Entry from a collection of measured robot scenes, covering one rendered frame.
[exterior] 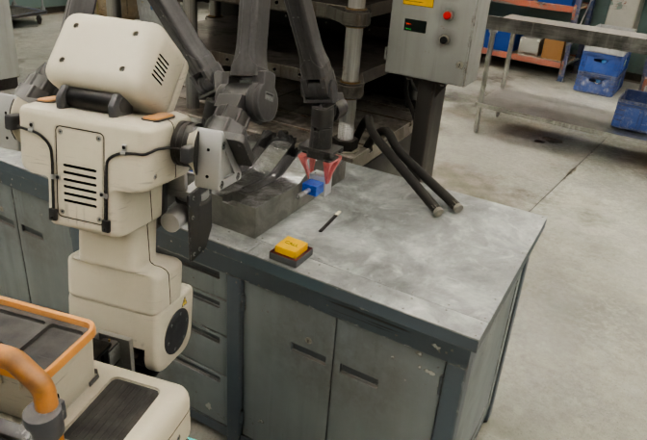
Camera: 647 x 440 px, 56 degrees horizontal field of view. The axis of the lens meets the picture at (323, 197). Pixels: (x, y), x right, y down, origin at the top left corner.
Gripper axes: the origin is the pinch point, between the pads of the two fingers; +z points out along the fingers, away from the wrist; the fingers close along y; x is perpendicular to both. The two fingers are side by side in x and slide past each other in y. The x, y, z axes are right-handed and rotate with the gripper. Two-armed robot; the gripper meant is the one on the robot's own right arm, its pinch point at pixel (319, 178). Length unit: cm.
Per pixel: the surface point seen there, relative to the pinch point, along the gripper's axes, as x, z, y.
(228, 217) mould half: 14.1, 11.4, 18.8
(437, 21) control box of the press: -73, -33, -1
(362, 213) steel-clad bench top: -16.6, 15.2, -6.0
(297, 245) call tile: 15.8, 11.6, -3.7
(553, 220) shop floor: -225, 95, -37
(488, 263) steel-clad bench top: -11.1, 15.6, -45.0
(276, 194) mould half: 3.7, 6.4, 10.6
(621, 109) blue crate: -360, 54, -51
